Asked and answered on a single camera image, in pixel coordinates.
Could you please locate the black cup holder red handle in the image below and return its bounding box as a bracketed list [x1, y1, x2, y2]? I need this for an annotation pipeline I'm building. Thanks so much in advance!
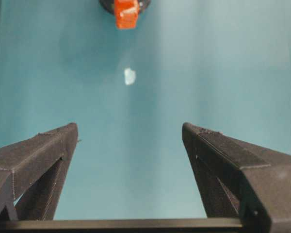
[98, 0, 152, 30]

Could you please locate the blue-green table cloth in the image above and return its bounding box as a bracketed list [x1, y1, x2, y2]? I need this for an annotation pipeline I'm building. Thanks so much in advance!
[0, 0, 291, 220]

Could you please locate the small white paper scrap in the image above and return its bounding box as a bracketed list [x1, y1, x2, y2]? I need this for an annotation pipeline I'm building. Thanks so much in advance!
[124, 67, 136, 85]

